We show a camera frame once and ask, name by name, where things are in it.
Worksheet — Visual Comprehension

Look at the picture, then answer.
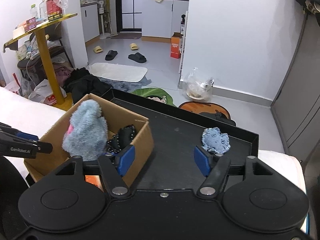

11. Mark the blue denim fabric toy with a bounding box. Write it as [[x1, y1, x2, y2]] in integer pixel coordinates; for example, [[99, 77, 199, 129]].
[[201, 127, 231, 154]]

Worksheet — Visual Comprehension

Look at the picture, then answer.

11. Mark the orange round rug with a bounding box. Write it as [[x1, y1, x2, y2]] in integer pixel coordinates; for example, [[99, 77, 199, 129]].
[[179, 101, 236, 126]]

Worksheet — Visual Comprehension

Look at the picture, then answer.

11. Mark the white floor mat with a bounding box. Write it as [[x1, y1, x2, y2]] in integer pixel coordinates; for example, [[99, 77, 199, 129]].
[[88, 63, 148, 82]]

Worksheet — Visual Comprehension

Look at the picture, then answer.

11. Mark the burger plush toy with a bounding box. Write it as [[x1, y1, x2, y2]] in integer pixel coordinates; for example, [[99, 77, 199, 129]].
[[85, 175, 104, 191]]

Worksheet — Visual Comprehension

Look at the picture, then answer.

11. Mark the black shallow tray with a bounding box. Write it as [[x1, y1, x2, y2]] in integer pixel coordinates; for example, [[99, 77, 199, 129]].
[[24, 87, 260, 193]]

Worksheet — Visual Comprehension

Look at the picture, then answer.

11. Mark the yellow slipper near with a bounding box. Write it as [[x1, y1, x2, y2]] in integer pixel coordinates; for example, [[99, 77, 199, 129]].
[[93, 46, 103, 54]]

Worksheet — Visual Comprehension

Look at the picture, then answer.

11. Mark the black slipper left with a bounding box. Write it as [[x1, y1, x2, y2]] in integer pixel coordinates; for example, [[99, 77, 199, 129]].
[[105, 50, 118, 61]]

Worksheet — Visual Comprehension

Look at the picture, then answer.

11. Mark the yellow slipper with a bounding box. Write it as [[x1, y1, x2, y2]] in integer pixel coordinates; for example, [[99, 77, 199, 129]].
[[130, 43, 139, 50], [93, 46, 103, 54]]

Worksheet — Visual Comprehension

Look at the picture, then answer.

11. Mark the white red shopping bag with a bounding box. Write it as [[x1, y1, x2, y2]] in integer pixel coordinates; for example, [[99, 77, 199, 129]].
[[28, 79, 57, 106]]

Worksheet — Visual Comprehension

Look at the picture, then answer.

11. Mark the pink small box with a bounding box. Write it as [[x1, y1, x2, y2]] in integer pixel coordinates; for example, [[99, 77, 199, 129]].
[[24, 17, 37, 31]]

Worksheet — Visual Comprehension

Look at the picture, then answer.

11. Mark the red box on table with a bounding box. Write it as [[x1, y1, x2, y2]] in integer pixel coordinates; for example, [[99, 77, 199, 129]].
[[46, 0, 63, 22]]

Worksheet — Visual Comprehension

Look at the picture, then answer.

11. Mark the clear plastic bag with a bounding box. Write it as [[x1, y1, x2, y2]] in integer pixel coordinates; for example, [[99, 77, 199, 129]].
[[182, 68, 214, 101]]

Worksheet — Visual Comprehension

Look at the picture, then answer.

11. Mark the yellow slipper far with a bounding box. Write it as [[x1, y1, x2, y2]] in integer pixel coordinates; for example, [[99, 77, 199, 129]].
[[130, 43, 139, 50]]

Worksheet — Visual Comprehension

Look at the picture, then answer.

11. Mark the blue grey fluffy rug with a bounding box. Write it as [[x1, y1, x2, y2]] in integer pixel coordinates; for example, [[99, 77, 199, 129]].
[[99, 76, 152, 93]]

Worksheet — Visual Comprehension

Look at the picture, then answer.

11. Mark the white kitchen cabinet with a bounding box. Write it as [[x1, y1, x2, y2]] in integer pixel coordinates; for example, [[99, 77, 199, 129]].
[[142, 0, 189, 43]]

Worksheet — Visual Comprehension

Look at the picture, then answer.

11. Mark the black clothes pile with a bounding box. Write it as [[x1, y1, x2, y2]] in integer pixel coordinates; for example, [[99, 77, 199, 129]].
[[63, 68, 113, 104]]

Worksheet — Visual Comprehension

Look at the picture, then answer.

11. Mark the brown cardboard box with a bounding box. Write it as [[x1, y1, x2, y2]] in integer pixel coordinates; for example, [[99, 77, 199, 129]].
[[24, 94, 154, 186]]

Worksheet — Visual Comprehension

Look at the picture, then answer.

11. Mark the black dotted fabric toy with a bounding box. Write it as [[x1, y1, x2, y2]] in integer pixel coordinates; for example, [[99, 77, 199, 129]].
[[105, 125, 137, 155]]

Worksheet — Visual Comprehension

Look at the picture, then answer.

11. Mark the green leaf cartoon rug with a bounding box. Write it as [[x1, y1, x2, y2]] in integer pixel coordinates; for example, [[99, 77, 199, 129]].
[[132, 88, 175, 107]]

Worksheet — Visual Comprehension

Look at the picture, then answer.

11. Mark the orange cardboard box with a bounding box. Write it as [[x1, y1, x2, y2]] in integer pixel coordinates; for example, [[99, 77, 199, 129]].
[[170, 32, 182, 59]]

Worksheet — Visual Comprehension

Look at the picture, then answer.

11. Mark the yellow round side table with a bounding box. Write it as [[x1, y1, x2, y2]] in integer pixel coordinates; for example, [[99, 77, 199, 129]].
[[3, 13, 77, 107]]

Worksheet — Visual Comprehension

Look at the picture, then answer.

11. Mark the grey plush toy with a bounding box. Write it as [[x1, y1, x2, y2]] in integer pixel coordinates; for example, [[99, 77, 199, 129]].
[[62, 99, 108, 161]]

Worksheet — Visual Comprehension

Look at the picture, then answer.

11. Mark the grey door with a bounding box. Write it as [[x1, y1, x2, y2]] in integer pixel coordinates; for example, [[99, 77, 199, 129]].
[[271, 15, 319, 161]]

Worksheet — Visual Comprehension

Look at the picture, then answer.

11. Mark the white standing fan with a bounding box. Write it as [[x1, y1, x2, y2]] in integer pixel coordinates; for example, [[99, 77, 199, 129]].
[[94, 0, 117, 40]]

